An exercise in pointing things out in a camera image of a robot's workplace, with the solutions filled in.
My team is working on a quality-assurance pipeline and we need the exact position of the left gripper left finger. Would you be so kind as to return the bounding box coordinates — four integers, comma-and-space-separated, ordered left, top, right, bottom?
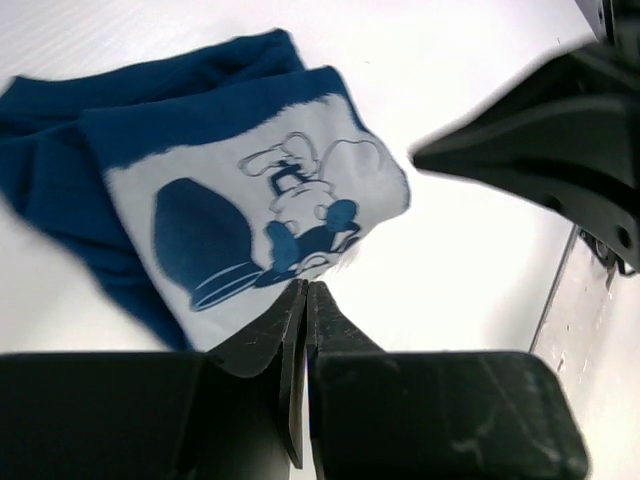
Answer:
1, 281, 307, 479

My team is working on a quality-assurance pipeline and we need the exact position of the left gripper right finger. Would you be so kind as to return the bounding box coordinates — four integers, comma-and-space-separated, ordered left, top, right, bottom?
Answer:
307, 282, 589, 480

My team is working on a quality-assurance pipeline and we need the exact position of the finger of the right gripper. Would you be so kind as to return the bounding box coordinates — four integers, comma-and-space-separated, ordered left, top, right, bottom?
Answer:
412, 43, 639, 268

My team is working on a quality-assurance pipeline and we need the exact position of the blue t shirt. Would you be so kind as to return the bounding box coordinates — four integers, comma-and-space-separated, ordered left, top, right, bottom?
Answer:
1, 29, 410, 351

